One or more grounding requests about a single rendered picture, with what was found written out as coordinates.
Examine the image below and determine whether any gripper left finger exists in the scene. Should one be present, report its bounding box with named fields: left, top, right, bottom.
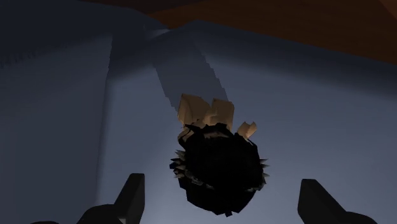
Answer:
left=30, top=172, right=146, bottom=224

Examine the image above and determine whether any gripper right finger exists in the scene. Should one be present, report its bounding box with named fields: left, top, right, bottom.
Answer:
left=297, top=178, right=379, bottom=224

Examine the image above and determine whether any blue-grey sofa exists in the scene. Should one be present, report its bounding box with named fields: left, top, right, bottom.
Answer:
left=0, top=0, right=397, bottom=224

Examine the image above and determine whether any black spiky figure with tan top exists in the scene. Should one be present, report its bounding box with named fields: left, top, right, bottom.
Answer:
left=169, top=94, right=270, bottom=217

